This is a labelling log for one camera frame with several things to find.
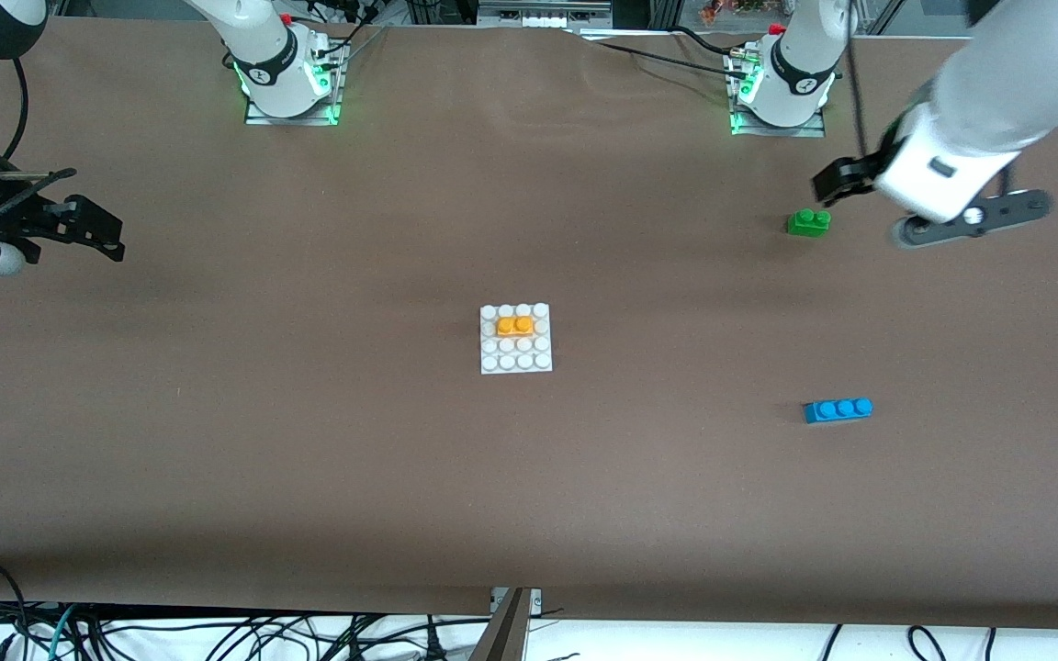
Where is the white studded base plate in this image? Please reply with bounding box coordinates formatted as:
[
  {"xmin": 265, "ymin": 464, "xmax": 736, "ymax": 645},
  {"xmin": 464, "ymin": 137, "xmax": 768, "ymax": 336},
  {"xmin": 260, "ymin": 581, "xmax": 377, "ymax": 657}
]
[{"xmin": 479, "ymin": 302, "xmax": 554, "ymax": 375}]

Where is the blue three-stud block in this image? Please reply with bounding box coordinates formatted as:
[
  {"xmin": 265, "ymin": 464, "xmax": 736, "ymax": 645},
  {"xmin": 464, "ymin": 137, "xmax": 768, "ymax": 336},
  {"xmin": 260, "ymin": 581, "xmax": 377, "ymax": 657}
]
[{"xmin": 803, "ymin": 397, "xmax": 873, "ymax": 425}]

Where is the colourful toy pile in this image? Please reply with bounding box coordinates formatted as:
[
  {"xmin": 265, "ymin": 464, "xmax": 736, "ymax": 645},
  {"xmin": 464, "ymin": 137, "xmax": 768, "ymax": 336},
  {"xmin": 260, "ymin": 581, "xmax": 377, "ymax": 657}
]
[{"xmin": 699, "ymin": 0, "xmax": 773, "ymax": 26}]

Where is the grey power strip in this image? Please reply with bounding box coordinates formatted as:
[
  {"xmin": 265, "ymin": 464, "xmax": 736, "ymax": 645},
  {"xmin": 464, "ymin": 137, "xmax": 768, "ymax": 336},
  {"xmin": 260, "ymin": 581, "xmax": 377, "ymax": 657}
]
[{"xmin": 477, "ymin": 0, "xmax": 614, "ymax": 30}]

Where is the brown table cover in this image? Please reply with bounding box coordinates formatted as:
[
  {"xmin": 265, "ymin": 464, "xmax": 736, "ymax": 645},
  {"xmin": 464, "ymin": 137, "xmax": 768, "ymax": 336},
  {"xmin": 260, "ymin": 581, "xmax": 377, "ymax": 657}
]
[{"xmin": 0, "ymin": 16, "xmax": 1058, "ymax": 631}]

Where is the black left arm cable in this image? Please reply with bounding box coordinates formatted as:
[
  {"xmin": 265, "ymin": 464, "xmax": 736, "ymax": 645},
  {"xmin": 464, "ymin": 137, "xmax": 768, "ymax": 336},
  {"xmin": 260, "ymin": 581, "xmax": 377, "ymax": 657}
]
[{"xmin": 846, "ymin": 0, "xmax": 870, "ymax": 162}]

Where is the black frame post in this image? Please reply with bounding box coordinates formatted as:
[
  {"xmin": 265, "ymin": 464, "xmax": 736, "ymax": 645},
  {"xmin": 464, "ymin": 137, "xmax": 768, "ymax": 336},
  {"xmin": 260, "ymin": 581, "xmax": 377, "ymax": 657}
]
[
  {"xmin": 616, "ymin": 0, "xmax": 684, "ymax": 28},
  {"xmin": 408, "ymin": 0, "xmax": 478, "ymax": 26}
]

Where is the teal cable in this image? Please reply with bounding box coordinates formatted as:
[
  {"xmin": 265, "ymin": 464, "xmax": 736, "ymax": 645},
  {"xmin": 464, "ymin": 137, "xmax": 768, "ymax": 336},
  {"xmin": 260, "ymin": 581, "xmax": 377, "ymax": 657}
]
[{"xmin": 47, "ymin": 603, "xmax": 80, "ymax": 661}]

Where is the aluminium profile post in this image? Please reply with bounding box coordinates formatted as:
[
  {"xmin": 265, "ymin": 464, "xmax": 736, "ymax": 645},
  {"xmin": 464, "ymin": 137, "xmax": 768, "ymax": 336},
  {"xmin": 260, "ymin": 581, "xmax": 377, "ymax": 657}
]
[{"xmin": 469, "ymin": 588, "xmax": 544, "ymax": 661}]

